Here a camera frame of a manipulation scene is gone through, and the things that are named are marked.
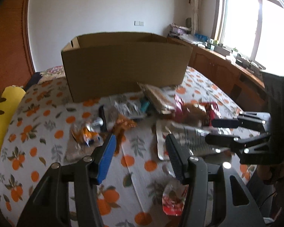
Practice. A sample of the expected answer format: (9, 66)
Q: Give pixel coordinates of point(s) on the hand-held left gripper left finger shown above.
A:
(107, 156)

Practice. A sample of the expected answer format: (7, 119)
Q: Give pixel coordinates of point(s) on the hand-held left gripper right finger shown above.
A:
(177, 160)

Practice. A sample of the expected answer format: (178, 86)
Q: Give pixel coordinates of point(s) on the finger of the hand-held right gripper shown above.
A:
(220, 140)
(224, 123)

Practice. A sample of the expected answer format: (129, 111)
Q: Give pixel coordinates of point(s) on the white silver snack pouch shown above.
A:
(163, 137)

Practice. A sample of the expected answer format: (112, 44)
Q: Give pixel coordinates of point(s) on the golden foil snack packet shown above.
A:
(123, 125)

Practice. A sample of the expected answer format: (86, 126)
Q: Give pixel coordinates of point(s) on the brown cardboard box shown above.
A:
(123, 68)

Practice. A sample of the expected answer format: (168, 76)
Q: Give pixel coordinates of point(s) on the person's right hand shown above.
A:
(271, 173)

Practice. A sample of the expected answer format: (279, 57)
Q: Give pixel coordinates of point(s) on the orange blue snack packet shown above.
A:
(85, 134)

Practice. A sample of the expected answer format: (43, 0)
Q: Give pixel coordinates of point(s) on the dark red snack packet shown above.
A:
(191, 112)

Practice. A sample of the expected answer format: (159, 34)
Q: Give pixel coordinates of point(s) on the red white snack pouch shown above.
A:
(172, 201)

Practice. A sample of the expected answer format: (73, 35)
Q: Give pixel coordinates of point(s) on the white black printed snack packet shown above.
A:
(126, 106)

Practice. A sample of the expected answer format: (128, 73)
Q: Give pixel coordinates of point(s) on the long wooden cabinet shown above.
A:
(215, 68)

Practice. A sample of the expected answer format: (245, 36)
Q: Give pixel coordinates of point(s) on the teal foil snack packet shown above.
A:
(145, 106)

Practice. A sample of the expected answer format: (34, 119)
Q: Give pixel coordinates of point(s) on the orange fruit print bedsheet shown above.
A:
(49, 123)

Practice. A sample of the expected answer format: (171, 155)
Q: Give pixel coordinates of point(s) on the brown paper snack packet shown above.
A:
(156, 97)

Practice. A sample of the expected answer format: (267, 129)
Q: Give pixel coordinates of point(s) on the clutter of small desk items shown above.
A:
(239, 56)

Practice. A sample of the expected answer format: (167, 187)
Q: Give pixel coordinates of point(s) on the teal small boxes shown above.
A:
(201, 37)

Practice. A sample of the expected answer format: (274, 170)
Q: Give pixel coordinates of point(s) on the floral quilt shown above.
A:
(52, 71)

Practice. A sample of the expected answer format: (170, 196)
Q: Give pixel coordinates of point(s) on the wood framed window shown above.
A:
(241, 19)

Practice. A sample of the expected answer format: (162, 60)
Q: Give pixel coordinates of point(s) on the stack of books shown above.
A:
(178, 31)

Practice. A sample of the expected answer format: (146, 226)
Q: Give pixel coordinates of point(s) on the dark blue cloth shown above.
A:
(33, 81)

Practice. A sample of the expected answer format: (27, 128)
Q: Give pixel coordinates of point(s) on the yellow pillow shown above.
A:
(2, 115)

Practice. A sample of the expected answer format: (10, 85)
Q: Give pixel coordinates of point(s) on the beige curtain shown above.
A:
(195, 7)

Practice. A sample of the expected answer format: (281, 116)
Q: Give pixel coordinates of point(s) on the red-brown wooden door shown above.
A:
(7, 40)

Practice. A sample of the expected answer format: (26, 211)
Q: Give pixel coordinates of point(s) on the white wall socket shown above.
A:
(139, 23)

